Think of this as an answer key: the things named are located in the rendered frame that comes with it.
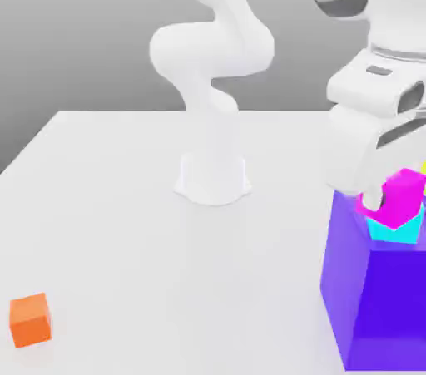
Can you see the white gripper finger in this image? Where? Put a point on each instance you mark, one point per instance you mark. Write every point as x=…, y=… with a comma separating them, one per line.
x=372, y=199

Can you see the large purple box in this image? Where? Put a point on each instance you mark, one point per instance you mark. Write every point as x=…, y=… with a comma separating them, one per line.
x=382, y=298

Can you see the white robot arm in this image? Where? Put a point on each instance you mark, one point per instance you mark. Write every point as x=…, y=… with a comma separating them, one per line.
x=213, y=49

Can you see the small yellow cube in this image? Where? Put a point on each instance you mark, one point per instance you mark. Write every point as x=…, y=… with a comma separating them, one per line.
x=424, y=169

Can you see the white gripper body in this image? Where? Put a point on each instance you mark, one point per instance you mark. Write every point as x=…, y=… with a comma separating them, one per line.
x=352, y=149

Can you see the small orange cube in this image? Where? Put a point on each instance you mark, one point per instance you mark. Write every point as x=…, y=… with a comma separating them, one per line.
x=30, y=320

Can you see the small cyan cube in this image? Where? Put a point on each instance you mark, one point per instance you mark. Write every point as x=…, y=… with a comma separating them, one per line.
x=404, y=234

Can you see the small magenta cube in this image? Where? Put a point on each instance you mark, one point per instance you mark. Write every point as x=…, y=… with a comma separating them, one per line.
x=402, y=198

